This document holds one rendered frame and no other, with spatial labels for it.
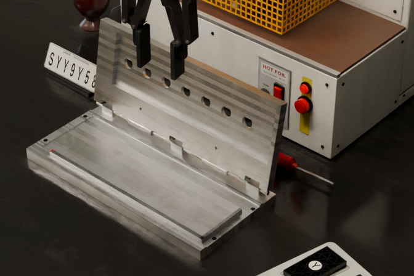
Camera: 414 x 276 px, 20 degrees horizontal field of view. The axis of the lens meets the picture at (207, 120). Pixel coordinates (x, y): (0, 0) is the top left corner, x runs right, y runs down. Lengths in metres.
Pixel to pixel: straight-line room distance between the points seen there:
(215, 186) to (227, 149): 0.07
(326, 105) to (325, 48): 0.11
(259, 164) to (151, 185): 0.20
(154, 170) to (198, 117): 0.13
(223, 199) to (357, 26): 0.44
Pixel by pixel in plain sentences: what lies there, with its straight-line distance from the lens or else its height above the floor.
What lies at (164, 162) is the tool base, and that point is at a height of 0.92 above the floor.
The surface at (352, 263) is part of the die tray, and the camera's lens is 1.99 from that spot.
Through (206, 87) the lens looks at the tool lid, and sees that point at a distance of 2.10.
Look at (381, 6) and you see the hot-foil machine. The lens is 2.28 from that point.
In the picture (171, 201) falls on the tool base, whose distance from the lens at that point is 2.08.
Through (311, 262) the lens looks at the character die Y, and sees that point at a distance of 1.97.
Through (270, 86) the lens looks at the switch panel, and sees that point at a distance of 2.22.
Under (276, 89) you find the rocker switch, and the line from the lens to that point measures 2.20.
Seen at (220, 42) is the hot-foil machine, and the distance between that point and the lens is 2.26.
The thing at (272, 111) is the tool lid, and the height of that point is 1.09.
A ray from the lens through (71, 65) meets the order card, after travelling 2.42.
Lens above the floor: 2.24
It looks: 35 degrees down
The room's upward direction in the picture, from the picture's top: straight up
